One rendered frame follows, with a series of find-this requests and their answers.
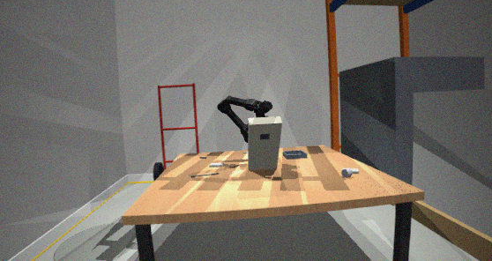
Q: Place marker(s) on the grey cylinder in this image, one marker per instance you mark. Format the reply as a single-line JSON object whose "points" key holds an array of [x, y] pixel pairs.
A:
{"points": [[347, 172]]}

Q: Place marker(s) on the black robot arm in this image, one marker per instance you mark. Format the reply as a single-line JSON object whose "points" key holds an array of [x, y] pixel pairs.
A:
{"points": [[259, 107]]}

